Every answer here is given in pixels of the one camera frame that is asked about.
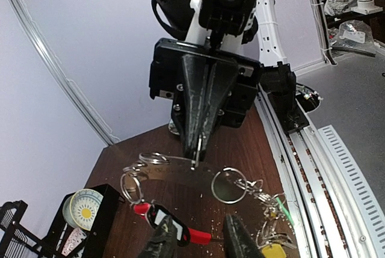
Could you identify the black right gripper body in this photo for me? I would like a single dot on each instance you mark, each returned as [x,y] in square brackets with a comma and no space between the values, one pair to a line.
[166,79]

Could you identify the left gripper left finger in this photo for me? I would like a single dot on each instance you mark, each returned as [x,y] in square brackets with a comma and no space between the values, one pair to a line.
[162,244]

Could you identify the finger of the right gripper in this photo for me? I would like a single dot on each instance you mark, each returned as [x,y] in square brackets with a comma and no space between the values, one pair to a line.
[221,80]
[195,77]

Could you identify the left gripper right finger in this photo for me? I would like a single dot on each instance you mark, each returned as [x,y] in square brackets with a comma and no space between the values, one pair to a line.
[237,240]

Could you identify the large keyring with red handle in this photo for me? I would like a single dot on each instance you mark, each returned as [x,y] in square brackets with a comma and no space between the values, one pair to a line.
[197,209]

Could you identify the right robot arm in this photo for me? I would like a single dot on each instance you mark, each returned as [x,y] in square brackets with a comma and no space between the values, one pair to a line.
[260,43]

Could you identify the light green flower plate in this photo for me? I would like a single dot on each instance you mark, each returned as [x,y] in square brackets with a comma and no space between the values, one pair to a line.
[172,128]

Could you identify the pink patterned bowl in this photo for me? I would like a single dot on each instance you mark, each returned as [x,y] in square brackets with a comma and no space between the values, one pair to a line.
[74,239]

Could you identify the right base circuit board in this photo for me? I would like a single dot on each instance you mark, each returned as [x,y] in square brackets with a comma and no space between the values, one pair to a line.
[308,98]

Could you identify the yellow daisy plate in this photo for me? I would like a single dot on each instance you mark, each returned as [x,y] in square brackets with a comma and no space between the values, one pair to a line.
[84,205]

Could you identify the pale green plate behind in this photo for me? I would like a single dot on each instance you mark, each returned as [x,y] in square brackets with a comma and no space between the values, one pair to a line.
[66,213]

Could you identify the right aluminium frame post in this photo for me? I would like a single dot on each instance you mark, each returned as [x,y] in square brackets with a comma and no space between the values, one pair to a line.
[55,67]

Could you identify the aluminium front rail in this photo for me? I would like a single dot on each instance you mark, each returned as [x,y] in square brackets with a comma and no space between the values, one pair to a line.
[334,211]

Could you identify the black wire dish rack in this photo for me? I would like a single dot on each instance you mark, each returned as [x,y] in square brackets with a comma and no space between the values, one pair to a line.
[17,241]

